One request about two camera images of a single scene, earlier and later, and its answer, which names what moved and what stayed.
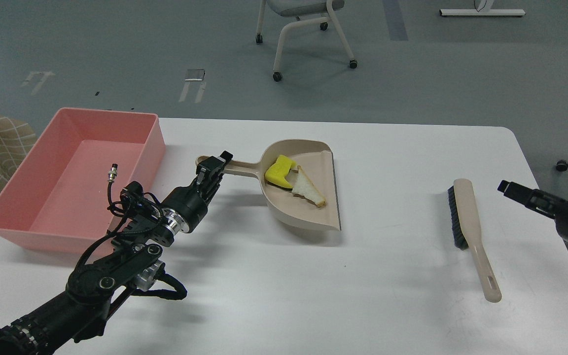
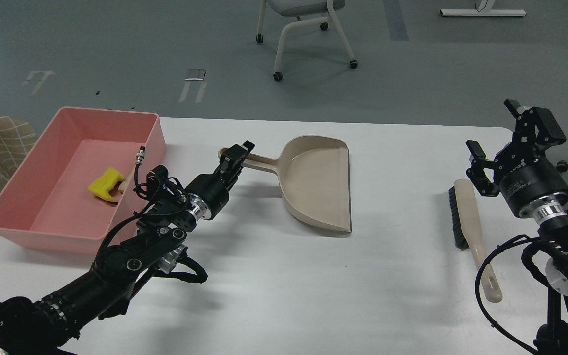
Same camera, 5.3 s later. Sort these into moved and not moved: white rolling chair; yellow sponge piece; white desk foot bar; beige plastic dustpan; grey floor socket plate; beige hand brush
Moved: beige plastic dustpan; yellow sponge piece
Not moved: white rolling chair; white desk foot bar; beige hand brush; grey floor socket plate
